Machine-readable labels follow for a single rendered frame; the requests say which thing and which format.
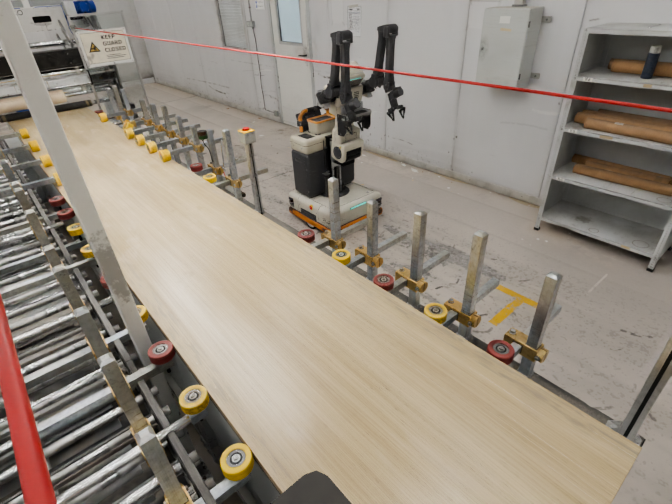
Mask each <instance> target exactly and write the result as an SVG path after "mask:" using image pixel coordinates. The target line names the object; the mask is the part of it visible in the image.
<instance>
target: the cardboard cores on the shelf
mask: <svg viewBox="0 0 672 504"><path fill-rule="evenodd" d="M644 64H645V61H643V60H629V59H617V58H611V59H610V61H609V64H608V69H611V72H619V73H630V74H640V75H641V73H642V70H643V67H644ZM653 76H660V77H670V78H672V63H670V62H657V65H656V68H655V71H654V73H653ZM574 122H576V123H582V124H584V126H583V127H584V128H587V129H592V130H597V131H602V132H608V133H613V134H618V135H623V136H628V137H633V138H638V139H644V140H649V141H654V142H659V143H664V144H669V145H672V120H668V119H662V118H656V117H649V116H643V115H637V114H630V113H624V112H618V111H612V110H605V109H599V110H598V111H594V110H587V109H584V110H583V111H582V112H577V114H576V115H575V118H574ZM572 162H575V163H576V164H575V165H574V167H573V171H572V172H573V173H577V174H581V175H585V176H589V177H593V178H597V179H601V180H605V181H609V182H613V183H617V184H621V185H625V186H630V187H634V188H638V189H642V190H646V191H650V192H654V193H658V194H662V195H666V196H670V197H672V177H671V176H667V175H663V174H659V173H655V172H650V171H646V170H642V169H638V168H634V167H629V166H625V165H621V164H617V163H613V162H609V161H604V160H600V159H596V158H592V157H588V156H583V155H579V154H574V155H573V157H572ZM578 163H579V164H578Z"/></svg>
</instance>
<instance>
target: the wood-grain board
mask: <svg viewBox="0 0 672 504"><path fill-rule="evenodd" d="M58 117H59V119H60V122H61V124H62V127H63V129H64V132H65V134H66V136H67V139H68V141H69V144H70V146H71V149H72V151H73V153H74V156H75V158H76V161H77V163H78V166H79V168H80V170H81V173H82V175H83V178H84V180H85V183H86V185H87V187H88V190H89V192H90V195H91V197H92V200H93V202H94V204H95V207H96V209H97V212H98V214H99V217H100V219H101V221H102V224H103V226H104V229H105V231H106V234H107V236H108V238H109V241H110V243H111V246H112V248H113V251H114V253H115V255H116V258H117V260H118V263H119V265H120V268H121V270H122V273H123V275H124V277H125V280H126V282H127V285H128V287H129V288H130V289H131V291H132V292H133V294H134V295H135V296H136V298H137V299H138V300H139V302H140V303H141V304H142V305H143V306H145V307H146V309H147V312H148V314H149V315H150V317H151V318H152V319H153V321H154V322H155V324H156V325H157V326H158V328H159V329H160V330H161V332H162V333H163V334H164V336H165V337H166V338H167V340H168V341H170V342H172V344H173V346H174V349H175V351H176V352H177V353H178V355H179V356H180V358H181V359H182V360H183V362H184V363H185V364H186V366H187V367H188V368H189V370H190V371H191V373H192V374H193V375H194V377H195V378H196V379H197V381H198V382H199V383H200V385H201V386H203V387H205V388H206V390H207V392H208V395H209V397H210V398H211V400H212V401H213V403H214V404H215V405H216V407H217V408H218V409H219V411H220V412H221V413H222V415H223V416H224V417H225V419H226V420H227V422H228V423H229V424H230V426H231V427H232V428H233V430H234V431H235V432H236V434H237V435H238V437H239V438H240V439H241V441H242V442H243V443H244V444H245V445H247V446H248V447H249V448H250V449H251V451H252V454H253V457H254V458H255V460H256V461H257V462H258V464H259V465H260V467H261V468H262V469H263V471H264V472H265V473H266V475H267V476H268V477H269V479H270V480H271V482H272V483H273V484H274V486H275V487H276V488H277V490H278V491H279V492H280V494H282V493H283V492H284V491H285V490H287V489H288V488H289V487H290V486H291V485H293V484H294V483H295V482H296V481H297V480H298V479H300V478H301V477H302V476H303V475H305V474H307V473H310V472H313V471H316V470H317V471H319V472H321V473H323V474H325V475H327V476H328V477H329V478H330V479H331V480H332V481H333V482H334V484H335V485H336V486H337V487H338V488H339V489H340V491H341V492H342V493H343V494H344V495H345V496H346V498H347V499H348V500H349V501H350V502H351V503H352V504H611V503H612V501H613V499H614V498H615V496H616V494H617V492H618V491H619V489H620V487H621V485H622V483H623V482H624V480H625V478H626V476H627V475H628V473H629V471H630V469H631V467H632V466H633V464H634V462H635V460H636V458H637V457H638V455H639V453H640V451H641V450H642V447H640V446H638V445H637V444H635V443H633V442H632V441H630V440H629V439H627V438H625V437H624V436H622V435H620V434H619V433H617V432H616V431H614V430H612V429H611V428H609V427H607V426H606V425H604V424H602V423H601V422H599V421H598V420H596V419H594V418H593V417H591V416H589V415H588V414H586V413H585V412H583V411H581V410H580V409H578V408H576V407H575V406H573V405H571V404H570V403H568V402H567V401H565V400H563V399H562V398H560V397H558V396H557V395H555V394H554V393H552V392H550V391H549V390H547V389H545V388H544V387H542V386H540V385H539V384H537V383H536V382H534V381H532V380H531V379H529V378H527V377H526V376H524V375H523V374H521V373H519V372H518V371H516V370H514V369H513V368H511V367H509V366H508V365H506V364H505V363H503V362H501V361H500V360H498V359H496V358H495V357H493V356H492V355H490V354H488V353H487V352H485V351H483V350H482V349H480V348H478V347H477V346H475V345H474V344H472V343H470V342H469V341H467V340H465V339H464V338H462V337H461V336H459V335H457V334H456V333H454V332H452V331H451V330H449V329H448V328H446V327H444V326H443V325H441V324H439V323H438V322H436V321H434V320H433V319H431V318H430V317H428V316H426V315H425V314H423V313H421V312H420V311H418V310H417V309H415V308H413V307H412V306H410V305H408V304H407V303H405V302H403V301H402V300H400V299H399V298H397V297H395V296H394V295H392V294H390V293H389V292H387V291H386V290H384V289H382V288H381V287H379V286H377V285H376V284H374V283H372V282H371V281H369V280H368V279H366V278H364V277H363V276H361V275H359V274H358V273H356V272H355V271H353V270H351V269H350V268H348V267H346V266H345V265H343V264H341V263H340V262H338V261H337V260H335V259H333V258H332V257H330V256H328V255H327V254H325V253H324V252H322V251H320V250H319V249H317V248H315V247H314V246H312V245H311V244H309V243H307V242H306V241H304V240H302V239H301V238H299V237H297V236H296V235H294V234H293V233H291V232H289V231H288V230H286V229H284V228H283V227H281V226H280V225H278V224H276V223H275V222H273V221H271V220H270V219H268V218H266V217H265V216H263V215H262V214H260V213H258V212H257V211H255V210H253V209H252V208H250V207H249V206H247V205H245V204H244V203H242V202H240V201H239V200H237V199H235V198H234V197H232V196H231V195H229V194H227V193H226V192H224V191H222V190H221V189H219V188H218V187H216V186H214V185H213V184H211V183H209V182H208V181H206V180H204V179H203V178H201V177H200V176H198V175H196V174H195V173H193V172H191V171H190V170H188V169H187V168H185V167H183V166H182V165H180V164H178V163H177V162H175V161H174V160H172V159H171V160H170V161H166V162H162V161H161V159H160V157H159V153H158V152H159V151H158V152H155V153H152V154H150V153H149V152H148V150H147V148H146V144H145V145H142V146H138V145H137V144H136V142H135V139H134V138H132V139H127V138H126V136H125V134H124V130H123V129H121V128H120V127H118V126H116V125H115V124H113V123H112V122H110V121H107V122H101V121H100V119H99V116H98V114H97V113H95V112H94V111H92V110H90V109H86V110H81V111H76V112H71V113H65V114H60V115H58Z"/></svg>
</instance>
